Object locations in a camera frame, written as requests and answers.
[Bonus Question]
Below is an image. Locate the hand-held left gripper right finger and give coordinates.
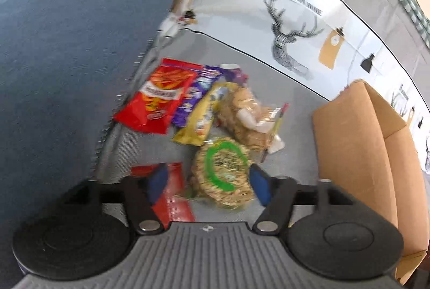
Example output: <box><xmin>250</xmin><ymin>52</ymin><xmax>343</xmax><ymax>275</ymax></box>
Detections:
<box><xmin>249</xmin><ymin>164</ymin><xmax>357</xmax><ymax>236</ymax></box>

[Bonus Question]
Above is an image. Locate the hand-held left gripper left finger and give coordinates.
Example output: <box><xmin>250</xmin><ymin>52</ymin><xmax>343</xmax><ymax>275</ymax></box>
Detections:
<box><xmin>62</xmin><ymin>163</ymin><xmax>169</xmax><ymax>236</ymax></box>

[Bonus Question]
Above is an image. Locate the round green-ring rice cake packet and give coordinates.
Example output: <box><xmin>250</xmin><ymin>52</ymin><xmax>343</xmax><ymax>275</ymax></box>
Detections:
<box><xmin>191</xmin><ymin>137</ymin><xmax>262</xmax><ymax>212</ymax></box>

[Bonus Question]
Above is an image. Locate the purple swirl-print candy packet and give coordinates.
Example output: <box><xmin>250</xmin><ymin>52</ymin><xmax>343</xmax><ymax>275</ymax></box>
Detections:
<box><xmin>171</xmin><ymin>65</ymin><xmax>223</xmax><ymax>127</ymax></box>

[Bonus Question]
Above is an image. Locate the brown cardboard box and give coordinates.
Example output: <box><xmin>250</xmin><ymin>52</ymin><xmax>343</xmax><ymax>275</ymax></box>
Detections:
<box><xmin>312</xmin><ymin>79</ymin><xmax>429</xmax><ymax>286</ymax></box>

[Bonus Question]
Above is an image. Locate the purple and white snack packet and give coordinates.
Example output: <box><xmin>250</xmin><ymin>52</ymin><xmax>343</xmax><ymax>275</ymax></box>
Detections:
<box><xmin>219</xmin><ymin>63</ymin><xmax>250</xmax><ymax>85</ymax></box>

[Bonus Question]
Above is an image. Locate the small red snack packet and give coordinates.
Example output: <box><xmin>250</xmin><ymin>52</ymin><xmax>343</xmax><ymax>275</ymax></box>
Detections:
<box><xmin>131</xmin><ymin>162</ymin><xmax>196</xmax><ymax>223</ymax></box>

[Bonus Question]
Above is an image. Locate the clear bag of rice crackers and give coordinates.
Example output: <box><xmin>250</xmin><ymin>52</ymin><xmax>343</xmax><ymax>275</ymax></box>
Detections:
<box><xmin>217</xmin><ymin>85</ymin><xmax>290</xmax><ymax>162</ymax></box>

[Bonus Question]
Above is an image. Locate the yellow snack packet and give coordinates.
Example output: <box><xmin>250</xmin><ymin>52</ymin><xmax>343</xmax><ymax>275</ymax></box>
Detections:
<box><xmin>172</xmin><ymin>82</ymin><xmax>236</xmax><ymax>146</ymax></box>

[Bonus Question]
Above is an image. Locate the large red chip bag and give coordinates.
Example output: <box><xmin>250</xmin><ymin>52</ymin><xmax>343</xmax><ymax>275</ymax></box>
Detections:
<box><xmin>113</xmin><ymin>58</ymin><xmax>204</xmax><ymax>135</ymax></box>

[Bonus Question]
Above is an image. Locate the blue sofa cushion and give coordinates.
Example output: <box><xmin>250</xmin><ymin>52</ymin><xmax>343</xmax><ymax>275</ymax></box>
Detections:
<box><xmin>0</xmin><ymin>0</ymin><xmax>193</xmax><ymax>242</ymax></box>

